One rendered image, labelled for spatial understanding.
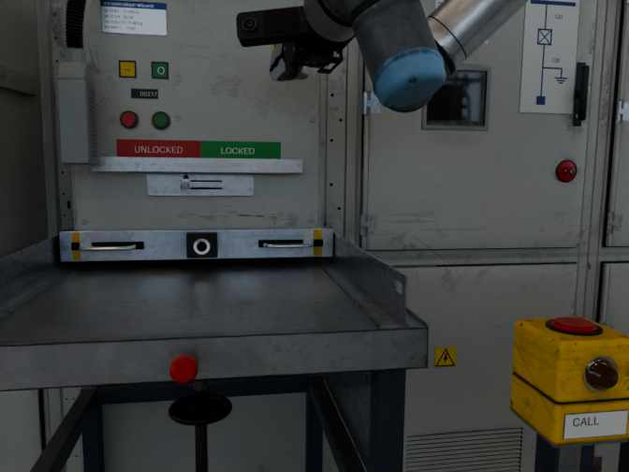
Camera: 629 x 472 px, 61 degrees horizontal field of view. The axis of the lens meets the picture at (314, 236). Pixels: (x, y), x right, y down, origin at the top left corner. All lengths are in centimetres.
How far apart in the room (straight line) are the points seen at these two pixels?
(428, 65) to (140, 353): 49
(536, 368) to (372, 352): 23
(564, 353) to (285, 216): 71
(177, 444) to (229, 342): 85
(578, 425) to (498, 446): 113
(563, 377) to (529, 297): 104
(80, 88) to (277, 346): 58
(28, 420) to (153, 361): 85
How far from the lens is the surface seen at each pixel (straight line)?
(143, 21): 114
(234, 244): 110
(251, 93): 111
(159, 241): 110
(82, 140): 101
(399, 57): 68
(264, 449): 151
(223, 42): 112
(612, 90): 169
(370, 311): 76
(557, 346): 53
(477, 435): 164
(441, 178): 141
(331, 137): 135
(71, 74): 103
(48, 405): 151
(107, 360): 69
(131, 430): 149
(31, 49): 137
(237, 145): 110
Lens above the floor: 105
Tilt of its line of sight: 7 degrees down
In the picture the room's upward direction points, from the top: 1 degrees clockwise
